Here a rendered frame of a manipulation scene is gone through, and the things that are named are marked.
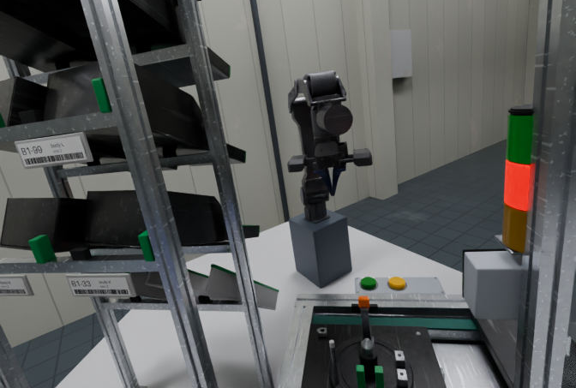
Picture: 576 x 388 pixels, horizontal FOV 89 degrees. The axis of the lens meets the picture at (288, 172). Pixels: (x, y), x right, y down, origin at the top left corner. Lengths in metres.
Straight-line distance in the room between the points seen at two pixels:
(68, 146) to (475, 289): 0.47
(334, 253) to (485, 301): 0.61
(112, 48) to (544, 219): 0.43
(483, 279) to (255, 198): 2.74
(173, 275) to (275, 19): 3.01
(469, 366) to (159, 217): 0.64
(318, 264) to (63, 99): 0.76
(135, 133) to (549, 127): 0.38
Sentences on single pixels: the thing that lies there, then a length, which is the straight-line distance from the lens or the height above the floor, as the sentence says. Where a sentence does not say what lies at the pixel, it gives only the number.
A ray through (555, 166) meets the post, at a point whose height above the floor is 1.37.
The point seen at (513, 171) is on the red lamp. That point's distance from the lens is 0.39.
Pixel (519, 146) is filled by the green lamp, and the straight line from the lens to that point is 0.38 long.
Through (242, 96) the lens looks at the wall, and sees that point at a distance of 2.91.
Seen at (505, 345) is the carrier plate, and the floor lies 0.97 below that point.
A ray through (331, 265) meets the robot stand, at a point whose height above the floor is 0.92.
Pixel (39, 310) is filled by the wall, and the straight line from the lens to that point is 3.02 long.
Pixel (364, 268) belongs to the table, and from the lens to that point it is 1.08.
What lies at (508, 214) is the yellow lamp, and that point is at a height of 1.30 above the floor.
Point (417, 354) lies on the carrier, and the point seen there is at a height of 0.97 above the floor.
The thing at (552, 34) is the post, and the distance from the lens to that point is 0.35.
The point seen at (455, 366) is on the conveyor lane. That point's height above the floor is 0.92.
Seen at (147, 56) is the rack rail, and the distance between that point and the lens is 0.51.
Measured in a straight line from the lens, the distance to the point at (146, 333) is 1.05.
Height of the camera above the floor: 1.46
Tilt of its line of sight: 15 degrees down
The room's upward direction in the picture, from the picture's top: 8 degrees counter-clockwise
